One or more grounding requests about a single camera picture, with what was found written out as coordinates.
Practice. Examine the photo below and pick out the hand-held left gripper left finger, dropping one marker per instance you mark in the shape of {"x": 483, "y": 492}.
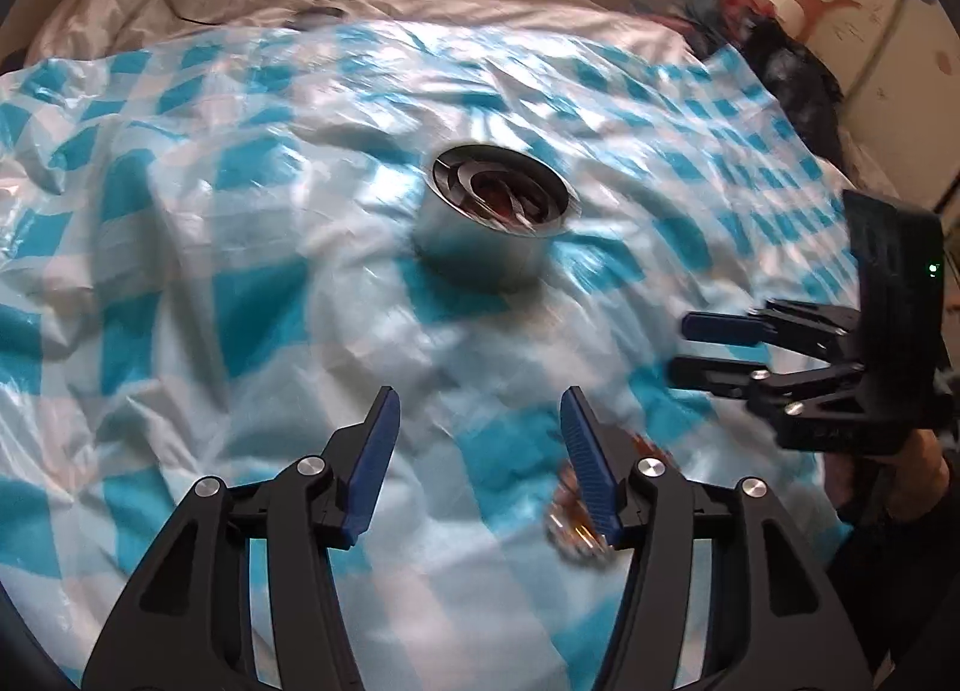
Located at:
{"x": 371, "y": 466}

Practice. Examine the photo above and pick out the black plastic bag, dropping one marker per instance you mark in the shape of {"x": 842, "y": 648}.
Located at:
{"x": 795, "y": 83}

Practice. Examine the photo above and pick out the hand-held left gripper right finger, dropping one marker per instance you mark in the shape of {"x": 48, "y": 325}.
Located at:
{"x": 592, "y": 466}

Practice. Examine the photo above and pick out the person's right forearm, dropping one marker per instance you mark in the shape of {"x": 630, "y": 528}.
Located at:
{"x": 900, "y": 586}

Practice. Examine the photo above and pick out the blue white checked plastic sheet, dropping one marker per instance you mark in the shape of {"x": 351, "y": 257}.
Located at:
{"x": 262, "y": 331}

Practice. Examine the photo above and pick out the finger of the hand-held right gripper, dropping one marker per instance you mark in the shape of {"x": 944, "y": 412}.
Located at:
{"x": 705, "y": 372}
{"x": 720, "y": 328}

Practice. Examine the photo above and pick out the round metal tin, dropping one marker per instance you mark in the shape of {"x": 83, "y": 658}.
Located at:
{"x": 480, "y": 256}

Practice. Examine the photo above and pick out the person's right hand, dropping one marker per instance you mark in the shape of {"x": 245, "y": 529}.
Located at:
{"x": 919, "y": 481}

